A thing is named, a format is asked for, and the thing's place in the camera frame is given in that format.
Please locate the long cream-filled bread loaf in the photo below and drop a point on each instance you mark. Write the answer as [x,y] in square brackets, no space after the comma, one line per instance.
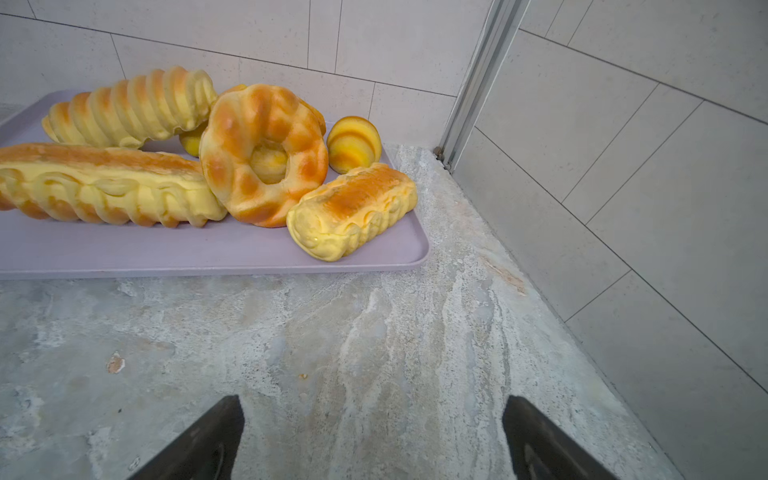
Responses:
[106,185]

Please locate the aluminium corner post right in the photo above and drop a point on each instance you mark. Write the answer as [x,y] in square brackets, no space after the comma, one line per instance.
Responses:
[496,37]

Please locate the ring-shaped braided bread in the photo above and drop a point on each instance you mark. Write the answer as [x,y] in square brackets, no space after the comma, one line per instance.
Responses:
[262,151]

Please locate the short glazed bread roll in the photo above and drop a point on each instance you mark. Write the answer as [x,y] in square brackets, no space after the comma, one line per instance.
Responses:
[337,218]

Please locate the lilac plastic tray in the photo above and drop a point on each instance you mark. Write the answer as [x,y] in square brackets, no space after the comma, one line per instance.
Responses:
[51,249]

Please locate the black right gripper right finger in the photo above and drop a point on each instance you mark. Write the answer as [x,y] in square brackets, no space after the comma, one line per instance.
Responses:
[539,449]

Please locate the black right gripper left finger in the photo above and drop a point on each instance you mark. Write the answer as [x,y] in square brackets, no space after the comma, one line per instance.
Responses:
[206,450]

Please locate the small round striped bun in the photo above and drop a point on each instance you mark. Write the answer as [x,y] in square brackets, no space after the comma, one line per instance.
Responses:
[353,142]

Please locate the long ridged spiral bread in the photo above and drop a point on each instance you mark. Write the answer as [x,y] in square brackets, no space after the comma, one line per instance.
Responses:
[151,107]

